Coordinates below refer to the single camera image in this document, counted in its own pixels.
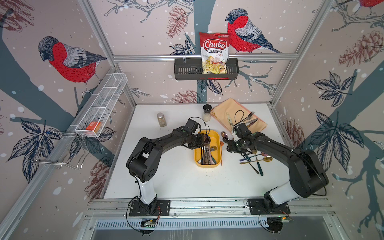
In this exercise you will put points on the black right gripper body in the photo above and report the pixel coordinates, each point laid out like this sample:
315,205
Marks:
235,146

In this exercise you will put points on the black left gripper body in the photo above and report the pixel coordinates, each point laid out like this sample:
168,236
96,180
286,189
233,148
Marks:
196,142

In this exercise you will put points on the gold spoon teal handle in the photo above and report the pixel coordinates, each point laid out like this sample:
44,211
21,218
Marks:
259,171

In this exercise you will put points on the iridescent rainbow spoon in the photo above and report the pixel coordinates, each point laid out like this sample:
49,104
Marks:
224,135

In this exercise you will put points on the orange plastic spoon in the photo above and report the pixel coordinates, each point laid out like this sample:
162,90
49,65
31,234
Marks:
221,152

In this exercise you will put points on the yellow plastic storage box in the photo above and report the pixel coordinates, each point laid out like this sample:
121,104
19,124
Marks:
215,141

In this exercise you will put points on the blue metal spoon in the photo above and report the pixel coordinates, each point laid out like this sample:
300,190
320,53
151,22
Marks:
202,157

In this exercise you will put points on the steel spoon patterned handle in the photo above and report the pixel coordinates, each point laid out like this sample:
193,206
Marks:
212,161

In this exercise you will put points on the purple spoon black handle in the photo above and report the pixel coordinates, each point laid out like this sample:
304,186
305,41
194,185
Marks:
207,141

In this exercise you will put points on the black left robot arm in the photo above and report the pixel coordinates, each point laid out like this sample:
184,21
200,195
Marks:
144,161

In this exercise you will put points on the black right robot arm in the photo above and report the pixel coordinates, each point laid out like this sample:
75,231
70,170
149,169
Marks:
306,174

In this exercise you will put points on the orange box on shelf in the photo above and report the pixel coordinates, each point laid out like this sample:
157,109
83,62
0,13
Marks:
94,126

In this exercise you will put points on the knife on napkin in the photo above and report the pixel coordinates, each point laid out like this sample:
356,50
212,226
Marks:
252,122

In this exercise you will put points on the dark fork on napkin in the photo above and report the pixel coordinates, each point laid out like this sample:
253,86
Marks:
250,115

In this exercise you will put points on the clear glass spice jar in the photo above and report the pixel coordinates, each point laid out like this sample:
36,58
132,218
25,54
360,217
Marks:
162,120

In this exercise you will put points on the red Chuba chips bag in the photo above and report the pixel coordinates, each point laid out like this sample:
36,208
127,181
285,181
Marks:
214,52

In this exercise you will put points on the cream handled knife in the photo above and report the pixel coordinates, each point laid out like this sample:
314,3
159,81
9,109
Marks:
230,121

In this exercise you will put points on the gold spoon long handle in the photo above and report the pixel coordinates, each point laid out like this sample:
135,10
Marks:
265,159

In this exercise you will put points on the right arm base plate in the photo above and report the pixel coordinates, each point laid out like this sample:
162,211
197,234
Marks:
261,206

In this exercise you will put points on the black wire wall basket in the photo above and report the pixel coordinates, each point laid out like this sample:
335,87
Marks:
195,69

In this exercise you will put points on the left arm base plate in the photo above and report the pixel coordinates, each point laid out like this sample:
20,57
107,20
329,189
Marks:
156,208

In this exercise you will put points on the aluminium front rail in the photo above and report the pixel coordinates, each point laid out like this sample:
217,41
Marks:
209,208

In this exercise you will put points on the white wire wall shelf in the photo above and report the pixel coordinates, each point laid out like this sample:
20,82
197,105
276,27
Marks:
102,105

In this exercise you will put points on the wire hook rack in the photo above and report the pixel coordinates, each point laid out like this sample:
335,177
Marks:
61,149

